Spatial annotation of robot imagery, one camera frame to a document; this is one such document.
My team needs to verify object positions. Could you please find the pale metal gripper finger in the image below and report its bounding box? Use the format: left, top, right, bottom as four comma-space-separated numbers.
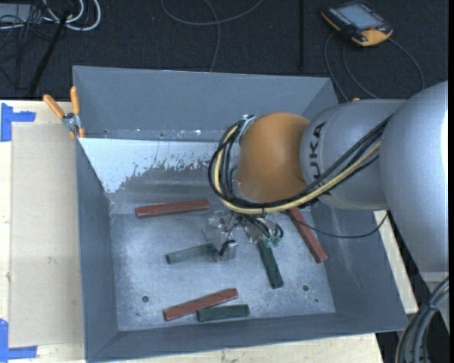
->
201, 215, 228, 244
221, 239, 240, 261

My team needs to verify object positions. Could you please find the dark green flat block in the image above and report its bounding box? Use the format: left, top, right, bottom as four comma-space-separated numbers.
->
256, 240, 285, 290
196, 304, 251, 323
165, 242, 219, 265

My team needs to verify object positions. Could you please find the red-brown flat block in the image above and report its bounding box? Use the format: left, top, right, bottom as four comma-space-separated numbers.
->
134, 199, 211, 219
163, 287, 240, 322
285, 206, 329, 265

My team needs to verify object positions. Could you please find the grey metal bin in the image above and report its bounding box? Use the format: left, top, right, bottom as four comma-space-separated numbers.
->
71, 64, 410, 363

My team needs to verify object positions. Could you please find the pale flat board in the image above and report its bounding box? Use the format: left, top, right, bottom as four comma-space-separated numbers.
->
8, 122, 86, 349

